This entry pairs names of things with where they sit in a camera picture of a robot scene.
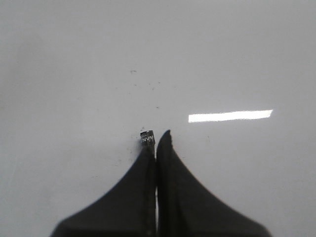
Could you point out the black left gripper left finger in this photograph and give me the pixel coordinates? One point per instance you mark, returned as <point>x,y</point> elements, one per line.
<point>127,210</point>

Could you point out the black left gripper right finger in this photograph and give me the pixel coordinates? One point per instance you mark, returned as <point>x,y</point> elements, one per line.
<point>188,209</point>

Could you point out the white black whiteboard marker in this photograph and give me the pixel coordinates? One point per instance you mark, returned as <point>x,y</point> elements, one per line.
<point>147,138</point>

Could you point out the white glossy whiteboard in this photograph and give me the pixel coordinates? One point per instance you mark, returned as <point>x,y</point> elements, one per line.
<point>233,80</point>

